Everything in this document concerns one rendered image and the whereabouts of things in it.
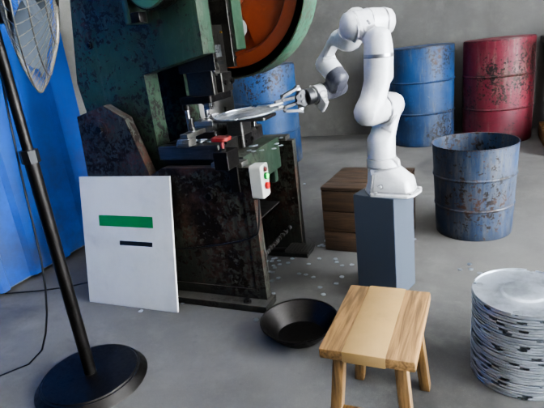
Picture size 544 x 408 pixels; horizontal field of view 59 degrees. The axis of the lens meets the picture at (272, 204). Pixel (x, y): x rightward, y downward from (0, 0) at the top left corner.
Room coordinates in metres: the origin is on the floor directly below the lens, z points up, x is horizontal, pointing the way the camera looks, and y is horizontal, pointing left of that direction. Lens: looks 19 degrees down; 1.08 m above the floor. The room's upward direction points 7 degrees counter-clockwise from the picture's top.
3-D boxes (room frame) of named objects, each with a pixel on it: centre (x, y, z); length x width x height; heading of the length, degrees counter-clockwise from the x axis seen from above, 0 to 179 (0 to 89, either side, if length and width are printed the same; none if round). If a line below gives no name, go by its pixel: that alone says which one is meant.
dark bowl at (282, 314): (1.60, -0.05, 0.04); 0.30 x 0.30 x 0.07
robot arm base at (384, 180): (1.85, -0.49, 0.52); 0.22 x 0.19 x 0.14; 48
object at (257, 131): (2.21, 0.23, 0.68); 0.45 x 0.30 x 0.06; 155
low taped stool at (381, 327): (1.14, -0.25, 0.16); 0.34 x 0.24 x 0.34; 155
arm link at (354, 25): (1.90, -0.43, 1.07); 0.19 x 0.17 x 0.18; 14
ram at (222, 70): (2.19, 0.19, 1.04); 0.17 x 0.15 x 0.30; 65
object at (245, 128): (2.13, 0.07, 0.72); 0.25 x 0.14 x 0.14; 65
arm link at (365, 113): (1.85, -0.43, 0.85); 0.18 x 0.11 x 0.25; 133
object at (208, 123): (2.20, 0.23, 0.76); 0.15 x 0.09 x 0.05; 155
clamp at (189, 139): (2.05, 0.30, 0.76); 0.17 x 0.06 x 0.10; 155
